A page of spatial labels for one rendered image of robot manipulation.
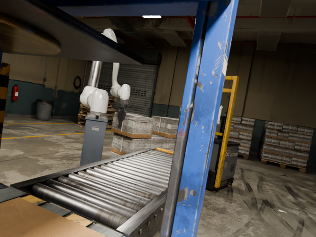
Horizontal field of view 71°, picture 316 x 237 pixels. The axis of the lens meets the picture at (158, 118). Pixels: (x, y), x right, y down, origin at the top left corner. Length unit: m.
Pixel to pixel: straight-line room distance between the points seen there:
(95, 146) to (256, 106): 7.62
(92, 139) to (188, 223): 1.70
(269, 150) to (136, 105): 5.85
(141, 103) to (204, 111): 9.69
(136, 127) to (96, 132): 0.43
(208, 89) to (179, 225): 0.32
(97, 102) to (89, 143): 0.39
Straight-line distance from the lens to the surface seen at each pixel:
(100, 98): 2.15
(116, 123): 2.53
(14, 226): 0.81
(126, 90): 2.38
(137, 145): 2.40
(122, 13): 0.73
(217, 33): 0.55
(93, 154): 2.20
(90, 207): 0.91
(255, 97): 9.17
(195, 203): 0.56
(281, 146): 7.52
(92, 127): 2.15
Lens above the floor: 1.20
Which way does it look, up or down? 3 degrees down
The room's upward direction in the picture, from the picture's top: 9 degrees clockwise
